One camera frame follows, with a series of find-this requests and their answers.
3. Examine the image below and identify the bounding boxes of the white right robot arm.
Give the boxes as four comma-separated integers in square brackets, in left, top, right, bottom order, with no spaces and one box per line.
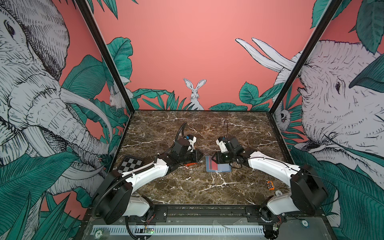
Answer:
[212,148,329,221]

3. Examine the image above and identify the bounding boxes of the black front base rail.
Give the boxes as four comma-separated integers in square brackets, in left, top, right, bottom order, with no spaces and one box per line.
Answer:
[105,204,287,225]

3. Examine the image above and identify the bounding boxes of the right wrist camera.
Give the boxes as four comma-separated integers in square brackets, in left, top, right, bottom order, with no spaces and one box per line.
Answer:
[216,136,244,155]

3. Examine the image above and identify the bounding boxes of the black white checkerboard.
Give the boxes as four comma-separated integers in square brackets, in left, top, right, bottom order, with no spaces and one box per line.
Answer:
[118,155,143,173]

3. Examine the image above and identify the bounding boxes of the white slotted cable duct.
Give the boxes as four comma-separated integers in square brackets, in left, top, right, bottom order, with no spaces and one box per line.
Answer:
[91,225,264,237]

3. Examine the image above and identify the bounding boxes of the orange toy car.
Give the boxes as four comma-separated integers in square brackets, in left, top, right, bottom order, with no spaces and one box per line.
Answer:
[267,181,275,191]

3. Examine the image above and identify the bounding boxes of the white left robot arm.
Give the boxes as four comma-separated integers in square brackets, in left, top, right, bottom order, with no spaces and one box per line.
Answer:
[91,150,204,225]

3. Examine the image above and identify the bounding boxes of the black right corner frame post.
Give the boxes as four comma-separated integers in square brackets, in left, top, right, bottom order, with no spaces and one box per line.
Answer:
[269,0,343,116]

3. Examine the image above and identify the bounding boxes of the black corner frame post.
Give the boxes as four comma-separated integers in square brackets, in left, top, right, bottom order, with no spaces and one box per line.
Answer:
[75,0,135,115]
[269,0,343,116]

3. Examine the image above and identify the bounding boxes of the blue card holder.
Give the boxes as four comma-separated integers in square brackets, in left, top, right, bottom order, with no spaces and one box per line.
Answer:
[206,156,232,173]

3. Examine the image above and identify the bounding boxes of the black left corner frame post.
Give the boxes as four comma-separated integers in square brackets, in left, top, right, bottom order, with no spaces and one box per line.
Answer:
[75,0,135,115]

